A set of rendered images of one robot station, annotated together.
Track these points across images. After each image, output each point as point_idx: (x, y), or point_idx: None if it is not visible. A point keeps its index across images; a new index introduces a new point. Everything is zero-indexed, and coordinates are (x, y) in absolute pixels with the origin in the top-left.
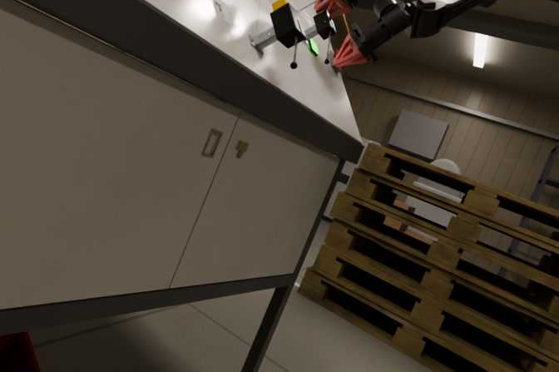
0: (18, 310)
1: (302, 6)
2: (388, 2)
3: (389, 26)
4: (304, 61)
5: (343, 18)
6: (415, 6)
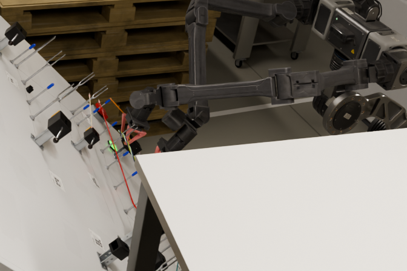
0: None
1: (81, 115)
2: (178, 122)
3: (188, 142)
4: (133, 178)
5: (115, 105)
6: (200, 126)
